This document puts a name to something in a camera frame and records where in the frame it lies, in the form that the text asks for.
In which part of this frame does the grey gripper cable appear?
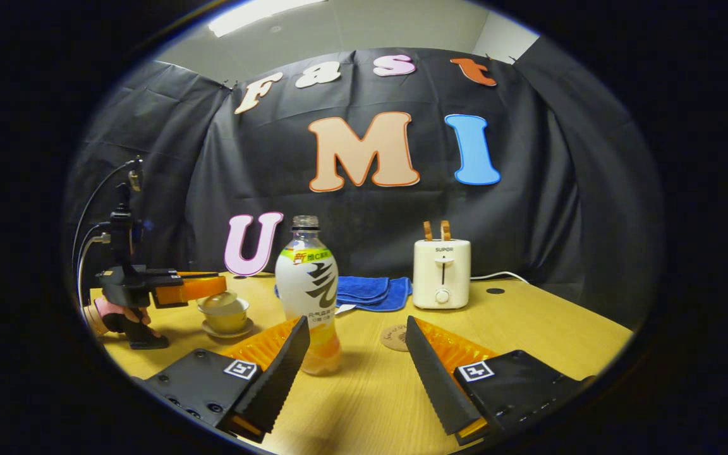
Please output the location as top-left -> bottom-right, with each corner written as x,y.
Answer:
77,234 -> 112,310

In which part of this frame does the white toaster power cable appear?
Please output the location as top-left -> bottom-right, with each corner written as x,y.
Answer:
470,271 -> 530,284

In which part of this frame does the white toaster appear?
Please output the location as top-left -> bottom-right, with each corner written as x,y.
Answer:
413,239 -> 471,310

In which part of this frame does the cream teacup lid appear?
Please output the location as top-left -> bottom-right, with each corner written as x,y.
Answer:
203,291 -> 238,311

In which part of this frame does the round cork coaster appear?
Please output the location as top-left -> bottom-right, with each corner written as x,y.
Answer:
380,324 -> 410,352

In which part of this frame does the clear water bottle white label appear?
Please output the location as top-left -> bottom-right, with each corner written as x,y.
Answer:
275,215 -> 342,375

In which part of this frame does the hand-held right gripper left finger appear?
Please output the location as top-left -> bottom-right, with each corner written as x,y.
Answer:
143,315 -> 312,443

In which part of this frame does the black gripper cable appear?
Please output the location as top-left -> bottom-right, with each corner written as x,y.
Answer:
72,159 -> 136,272

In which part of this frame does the cream ceramic saucer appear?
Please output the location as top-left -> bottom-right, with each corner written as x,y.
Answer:
202,318 -> 255,339

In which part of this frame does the blue folded towel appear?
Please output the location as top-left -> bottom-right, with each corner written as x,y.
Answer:
336,276 -> 413,314

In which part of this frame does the black backdrop cloth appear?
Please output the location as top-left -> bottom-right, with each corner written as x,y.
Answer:
67,45 -> 665,331

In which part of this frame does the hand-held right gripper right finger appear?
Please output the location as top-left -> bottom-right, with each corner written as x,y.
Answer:
406,315 -> 595,446

